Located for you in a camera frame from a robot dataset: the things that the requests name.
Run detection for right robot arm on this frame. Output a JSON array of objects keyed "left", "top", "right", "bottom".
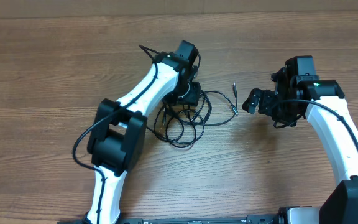
[{"left": 242, "top": 55, "right": 358, "bottom": 223}]

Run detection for black USB cable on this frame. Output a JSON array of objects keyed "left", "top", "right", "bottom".
[{"left": 146, "top": 93, "right": 213, "bottom": 149}]

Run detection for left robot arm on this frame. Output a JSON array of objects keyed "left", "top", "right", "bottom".
[{"left": 82, "top": 40, "right": 201, "bottom": 223}]

